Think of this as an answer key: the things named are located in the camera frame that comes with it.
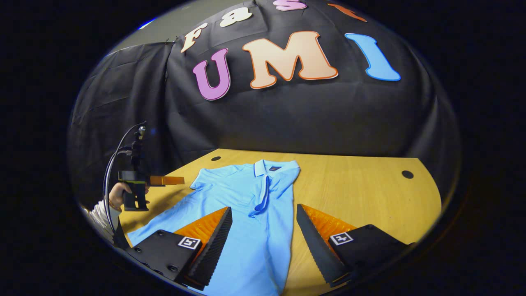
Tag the black backdrop cloth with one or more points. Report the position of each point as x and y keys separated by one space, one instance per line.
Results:
x=287 y=119

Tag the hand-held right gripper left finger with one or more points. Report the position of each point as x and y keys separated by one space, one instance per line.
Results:
x=215 y=246

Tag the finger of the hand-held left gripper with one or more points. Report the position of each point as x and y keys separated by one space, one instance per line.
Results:
x=168 y=180

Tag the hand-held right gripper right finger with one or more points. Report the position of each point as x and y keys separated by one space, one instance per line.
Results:
x=314 y=246

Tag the light blue T-shirt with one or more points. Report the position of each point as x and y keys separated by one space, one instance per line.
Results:
x=230 y=193

